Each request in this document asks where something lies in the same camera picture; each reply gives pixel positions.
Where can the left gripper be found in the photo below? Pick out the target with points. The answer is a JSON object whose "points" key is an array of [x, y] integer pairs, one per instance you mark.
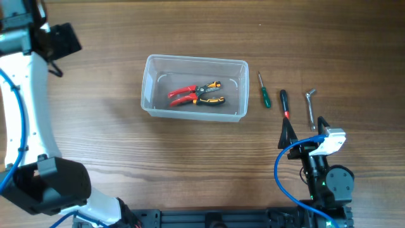
{"points": [[63, 41]]}

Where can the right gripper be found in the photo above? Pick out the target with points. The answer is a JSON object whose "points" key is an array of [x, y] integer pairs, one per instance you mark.
{"points": [[304, 149]]}

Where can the orange black long-nose pliers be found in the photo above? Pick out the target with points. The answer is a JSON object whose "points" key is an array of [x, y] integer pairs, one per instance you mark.
{"points": [[210, 87]]}

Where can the red handled pruning shears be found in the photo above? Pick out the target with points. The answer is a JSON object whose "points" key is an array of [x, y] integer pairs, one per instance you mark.
{"points": [[193, 93]]}

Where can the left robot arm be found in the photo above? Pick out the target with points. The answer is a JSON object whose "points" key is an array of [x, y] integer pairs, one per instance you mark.
{"points": [[37, 178]]}

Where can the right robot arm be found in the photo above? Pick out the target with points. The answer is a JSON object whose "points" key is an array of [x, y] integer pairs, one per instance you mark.
{"points": [[330, 187]]}

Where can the clear plastic container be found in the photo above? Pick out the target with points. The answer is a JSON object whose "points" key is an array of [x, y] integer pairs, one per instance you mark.
{"points": [[167, 73]]}

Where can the silver L-shaped socket wrench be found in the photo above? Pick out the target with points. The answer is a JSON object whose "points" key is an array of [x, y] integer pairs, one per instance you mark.
{"points": [[310, 108]]}

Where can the black red handled screwdriver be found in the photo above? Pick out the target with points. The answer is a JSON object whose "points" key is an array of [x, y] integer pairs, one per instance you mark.
{"points": [[284, 102]]}

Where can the green handled screwdriver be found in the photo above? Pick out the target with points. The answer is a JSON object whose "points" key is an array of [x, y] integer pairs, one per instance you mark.
{"points": [[266, 98]]}

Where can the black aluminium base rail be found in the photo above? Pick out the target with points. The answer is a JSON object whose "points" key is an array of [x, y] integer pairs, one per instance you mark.
{"points": [[269, 218]]}

